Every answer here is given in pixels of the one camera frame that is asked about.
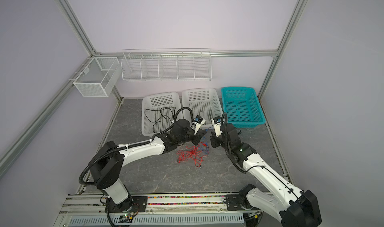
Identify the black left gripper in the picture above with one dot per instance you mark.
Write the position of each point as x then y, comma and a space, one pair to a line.
199, 134

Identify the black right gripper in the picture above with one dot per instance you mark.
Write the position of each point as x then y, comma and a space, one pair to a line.
214, 138

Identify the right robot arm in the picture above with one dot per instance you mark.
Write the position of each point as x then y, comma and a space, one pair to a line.
287, 203

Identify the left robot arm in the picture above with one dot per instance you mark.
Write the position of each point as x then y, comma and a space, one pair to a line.
103, 171

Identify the white plastic basket middle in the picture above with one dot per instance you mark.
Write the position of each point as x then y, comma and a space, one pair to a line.
203, 102

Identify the white plastic basket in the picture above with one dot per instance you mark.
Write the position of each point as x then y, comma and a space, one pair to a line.
158, 112
203, 102

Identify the teal plastic basket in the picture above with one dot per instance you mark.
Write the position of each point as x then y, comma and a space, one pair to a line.
242, 106

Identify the white plastic basket left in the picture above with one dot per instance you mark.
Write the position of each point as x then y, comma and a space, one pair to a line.
158, 112

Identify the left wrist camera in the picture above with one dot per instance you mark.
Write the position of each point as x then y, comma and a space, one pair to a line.
197, 123

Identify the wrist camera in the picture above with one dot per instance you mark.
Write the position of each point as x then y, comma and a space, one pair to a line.
197, 123
217, 121

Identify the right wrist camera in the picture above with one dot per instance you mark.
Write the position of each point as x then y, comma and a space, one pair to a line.
217, 121

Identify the white wire wall rack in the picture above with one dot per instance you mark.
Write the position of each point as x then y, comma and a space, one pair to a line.
167, 64

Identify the white slotted cable duct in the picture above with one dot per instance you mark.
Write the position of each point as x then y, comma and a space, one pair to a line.
157, 220

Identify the white wire mesh box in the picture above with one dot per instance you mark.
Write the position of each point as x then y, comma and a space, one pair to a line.
99, 77

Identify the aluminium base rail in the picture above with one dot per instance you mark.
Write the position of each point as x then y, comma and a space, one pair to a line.
163, 204

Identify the aluminium frame corner post right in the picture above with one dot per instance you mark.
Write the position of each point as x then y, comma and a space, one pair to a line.
298, 10

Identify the aluminium frame corner post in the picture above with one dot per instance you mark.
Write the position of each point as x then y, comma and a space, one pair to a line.
298, 10
75, 24

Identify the aluminium frame corner post left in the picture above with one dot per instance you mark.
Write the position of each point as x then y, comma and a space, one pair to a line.
75, 24

